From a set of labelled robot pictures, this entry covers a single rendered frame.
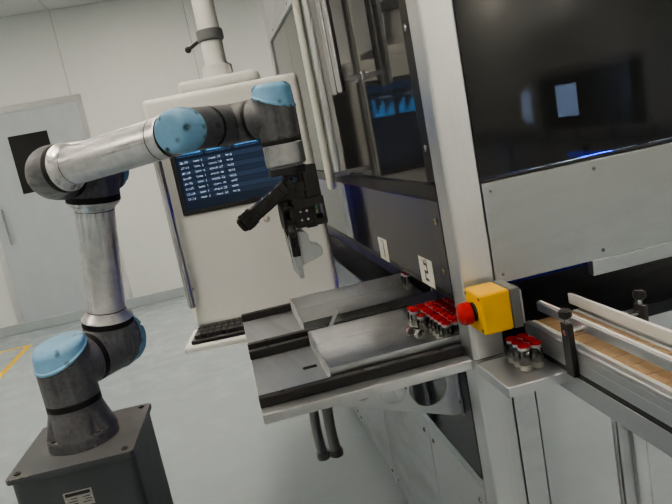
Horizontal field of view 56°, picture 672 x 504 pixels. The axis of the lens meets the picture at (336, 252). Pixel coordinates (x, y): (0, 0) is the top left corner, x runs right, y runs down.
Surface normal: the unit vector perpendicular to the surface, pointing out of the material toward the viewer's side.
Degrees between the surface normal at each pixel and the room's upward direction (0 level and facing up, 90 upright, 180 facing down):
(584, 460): 90
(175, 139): 90
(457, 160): 90
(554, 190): 90
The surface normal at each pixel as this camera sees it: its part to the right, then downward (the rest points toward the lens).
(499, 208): 0.19, 0.15
